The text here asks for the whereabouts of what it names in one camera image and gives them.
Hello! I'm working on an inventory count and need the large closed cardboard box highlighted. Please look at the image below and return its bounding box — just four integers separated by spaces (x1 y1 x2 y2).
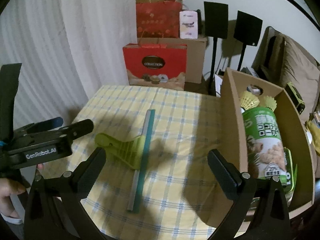
137 37 208 84

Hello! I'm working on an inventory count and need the green snack bag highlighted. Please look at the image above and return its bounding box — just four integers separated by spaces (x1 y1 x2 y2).
242 106 288 180

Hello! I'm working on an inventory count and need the yellow soft toy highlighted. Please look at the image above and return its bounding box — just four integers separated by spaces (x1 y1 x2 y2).
305 119 320 153

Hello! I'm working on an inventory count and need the person's left hand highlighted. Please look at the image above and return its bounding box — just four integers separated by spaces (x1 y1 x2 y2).
0 177 28 218

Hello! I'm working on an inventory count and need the white paper sheet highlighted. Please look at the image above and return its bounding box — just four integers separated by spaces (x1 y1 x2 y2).
215 74 224 97

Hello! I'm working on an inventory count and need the yellow checkered tablecloth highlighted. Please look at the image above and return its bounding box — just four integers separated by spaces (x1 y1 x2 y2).
74 84 248 240

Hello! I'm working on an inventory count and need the yellow shuttlecock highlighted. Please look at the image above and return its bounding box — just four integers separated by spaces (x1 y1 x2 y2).
260 95 277 110
239 91 262 112

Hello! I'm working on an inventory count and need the green window squeegee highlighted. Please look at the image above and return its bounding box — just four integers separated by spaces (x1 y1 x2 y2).
95 109 156 214

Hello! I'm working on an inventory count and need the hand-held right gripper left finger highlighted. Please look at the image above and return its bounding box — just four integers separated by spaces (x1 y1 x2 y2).
24 147 107 240

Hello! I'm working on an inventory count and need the black speaker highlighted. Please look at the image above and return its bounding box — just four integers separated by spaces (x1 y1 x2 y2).
203 1 229 39
234 10 263 47

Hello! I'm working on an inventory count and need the brown cardboard box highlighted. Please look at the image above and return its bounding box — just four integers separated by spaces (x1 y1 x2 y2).
220 67 316 223

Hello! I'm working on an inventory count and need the white pink carton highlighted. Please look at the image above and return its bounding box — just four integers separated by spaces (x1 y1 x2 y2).
179 10 200 40

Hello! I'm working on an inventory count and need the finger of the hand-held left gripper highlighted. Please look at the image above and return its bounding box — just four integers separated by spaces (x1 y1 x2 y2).
56 119 94 142
14 117 63 137

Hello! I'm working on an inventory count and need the black speaker stand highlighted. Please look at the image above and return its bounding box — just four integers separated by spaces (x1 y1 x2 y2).
237 44 248 72
210 37 218 95

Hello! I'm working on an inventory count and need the green labelled clear container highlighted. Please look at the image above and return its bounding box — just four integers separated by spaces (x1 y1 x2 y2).
281 147 298 200

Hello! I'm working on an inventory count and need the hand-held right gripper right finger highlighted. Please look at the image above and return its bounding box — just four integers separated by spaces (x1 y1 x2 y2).
207 149 292 240

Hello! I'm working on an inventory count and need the green and black device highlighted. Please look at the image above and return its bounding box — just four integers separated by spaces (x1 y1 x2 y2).
285 81 306 115

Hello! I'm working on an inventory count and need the red collection gift bag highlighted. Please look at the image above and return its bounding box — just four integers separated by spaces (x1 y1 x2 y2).
122 43 188 91

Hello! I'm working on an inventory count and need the white curtain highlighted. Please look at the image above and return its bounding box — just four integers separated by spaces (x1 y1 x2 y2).
0 0 140 155

